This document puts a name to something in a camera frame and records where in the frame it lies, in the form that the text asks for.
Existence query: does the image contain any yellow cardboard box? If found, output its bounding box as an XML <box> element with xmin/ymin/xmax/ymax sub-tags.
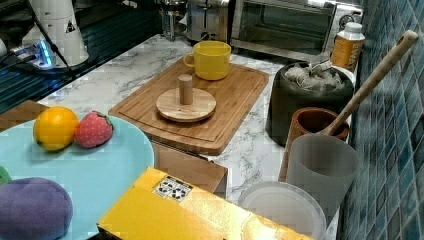
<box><xmin>98</xmin><ymin>168</ymin><xmax>312</xmax><ymax>240</ymax></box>

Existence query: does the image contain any silver toaster oven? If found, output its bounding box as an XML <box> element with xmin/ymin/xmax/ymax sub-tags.
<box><xmin>231</xmin><ymin>0</ymin><xmax>364</xmax><ymax>62</ymax></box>

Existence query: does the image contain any orange bottle with white cap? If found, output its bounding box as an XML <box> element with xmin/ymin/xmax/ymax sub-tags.
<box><xmin>330</xmin><ymin>22</ymin><xmax>365</xmax><ymax>72</ymax></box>

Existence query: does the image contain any clear plastic round lid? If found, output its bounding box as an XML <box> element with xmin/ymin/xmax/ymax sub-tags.
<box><xmin>238</xmin><ymin>182</ymin><xmax>327</xmax><ymax>240</ymax></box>

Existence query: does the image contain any plush toy strawberry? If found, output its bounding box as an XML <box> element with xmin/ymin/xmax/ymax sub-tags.
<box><xmin>74</xmin><ymin>111</ymin><xmax>114</xmax><ymax>148</ymax></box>

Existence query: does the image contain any round wooden lid with knob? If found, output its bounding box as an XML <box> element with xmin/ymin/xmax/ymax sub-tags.
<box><xmin>156</xmin><ymin>74</ymin><xmax>217</xmax><ymax>123</ymax></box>

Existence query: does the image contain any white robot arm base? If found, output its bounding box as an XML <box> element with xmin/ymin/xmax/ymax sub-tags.
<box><xmin>11</xmin><ymin>0</ymin><xmax>98</xmax><ymax>74</ymax></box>

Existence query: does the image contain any yellow ceramic mug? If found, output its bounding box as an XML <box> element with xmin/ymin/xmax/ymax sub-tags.
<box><xmin>183</xmin><ymin>41</ymin><xmax>231</xmax><ymax>81</ymax></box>

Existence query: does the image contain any stainless steel toaster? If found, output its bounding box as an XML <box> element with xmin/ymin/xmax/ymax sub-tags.
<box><xmin>186</xmin><ymin>0</ymin><xmax>236</xmax><ymax>43</ymax></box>

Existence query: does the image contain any glass french press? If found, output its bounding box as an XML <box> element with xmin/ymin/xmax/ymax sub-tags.
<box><xmin>160</xmin><ymin>0</ymin><xmax>187</xmax><ymax>41</ymax></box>

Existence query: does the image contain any purple plush eggplant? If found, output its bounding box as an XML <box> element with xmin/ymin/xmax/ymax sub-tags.
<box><xmin>0</xmin><ymin>177</ymin><xmax>73</xmax><ymax>240</ymax></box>

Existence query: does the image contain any light blue plate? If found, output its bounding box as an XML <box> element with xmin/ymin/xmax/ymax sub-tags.
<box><xmin>0</xmin><ymin>117</ymin><xmax>155</xmax><ymax>240</ymax></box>

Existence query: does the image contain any frosted plastic cup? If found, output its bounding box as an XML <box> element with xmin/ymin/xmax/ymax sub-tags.
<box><xmin>286</xmin><ymin>134</ymin><xmax>360</xmax><ymax>223</ymax></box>

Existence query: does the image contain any black canister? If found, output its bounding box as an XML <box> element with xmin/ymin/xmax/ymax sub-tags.
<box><xmin>265</xmin><ymin>62</ymin><xmax>354</xmax><ymax>146</ymax></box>

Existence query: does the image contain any wooden spoon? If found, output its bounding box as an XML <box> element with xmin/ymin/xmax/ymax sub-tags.
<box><xmin>320</xmin><ymin>30</ymin><xmax>418</xmax><ymax>135</ymax></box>

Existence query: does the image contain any pile of white tea bags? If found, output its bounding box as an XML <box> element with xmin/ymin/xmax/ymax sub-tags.
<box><xmin>283</xmin><ymin>61</ymin><xmax>344</xmax><ymax>92</ymax></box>

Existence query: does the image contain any bamboo cutting board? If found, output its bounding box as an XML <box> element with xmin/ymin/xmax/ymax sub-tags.
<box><xmin>109</xmin><ymin>60</ymin><xmax>269</xmax><ymax>155</ymax></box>

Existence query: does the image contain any orange toy fruit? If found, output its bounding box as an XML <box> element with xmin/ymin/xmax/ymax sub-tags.
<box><xmin>33</xmin><ymin>106</ymin><xmax>79</xmax><ymax>151</ymax></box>

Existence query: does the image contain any brown wooden utensil holder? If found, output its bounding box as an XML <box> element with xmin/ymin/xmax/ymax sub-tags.
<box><xmin>278</xmin><ymin>107</ymin><xmax>337</xmax><ymax>182</ymax></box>

